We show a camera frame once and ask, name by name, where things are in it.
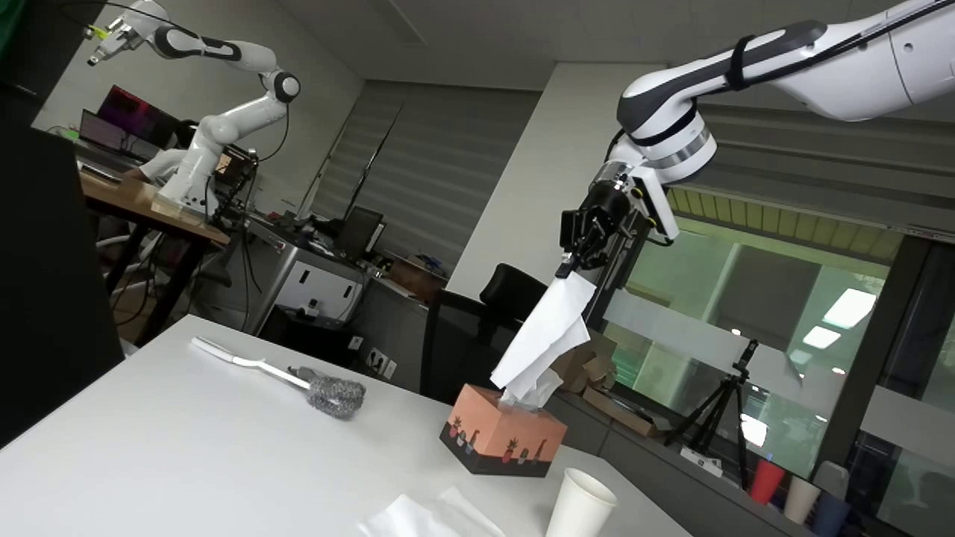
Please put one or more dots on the second white robot arm background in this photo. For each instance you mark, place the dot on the second white robot arm background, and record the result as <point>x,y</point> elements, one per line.
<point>146,21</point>

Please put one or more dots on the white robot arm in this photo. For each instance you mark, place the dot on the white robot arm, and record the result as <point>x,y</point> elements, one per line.
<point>852,73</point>

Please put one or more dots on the open cardboard box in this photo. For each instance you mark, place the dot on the open cardboard box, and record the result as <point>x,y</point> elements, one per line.
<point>589,370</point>

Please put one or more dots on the grey brush with white handle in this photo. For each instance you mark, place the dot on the grey brush with white handle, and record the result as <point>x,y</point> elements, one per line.
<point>322,392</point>

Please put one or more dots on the crumpled white wipe on table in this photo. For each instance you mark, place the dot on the crumpled white wipe on table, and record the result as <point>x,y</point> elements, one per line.
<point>445,515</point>

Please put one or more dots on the white paper cup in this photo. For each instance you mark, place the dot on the white paper cup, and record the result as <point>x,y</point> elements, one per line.
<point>580,509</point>

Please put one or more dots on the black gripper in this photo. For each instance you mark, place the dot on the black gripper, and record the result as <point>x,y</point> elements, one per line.
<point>612,206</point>

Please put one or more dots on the wooden background desk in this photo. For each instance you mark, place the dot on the wooden background desk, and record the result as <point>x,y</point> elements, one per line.
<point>146,204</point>

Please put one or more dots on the black office chair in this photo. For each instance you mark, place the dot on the black office chair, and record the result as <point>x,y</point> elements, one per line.
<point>467,339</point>

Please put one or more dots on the black camera tripod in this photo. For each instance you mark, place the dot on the black camera tripod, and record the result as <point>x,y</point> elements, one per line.
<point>701,424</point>

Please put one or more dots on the white wipe pulled from box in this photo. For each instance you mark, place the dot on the white wipe pulled from box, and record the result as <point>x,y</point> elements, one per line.
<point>552,330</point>

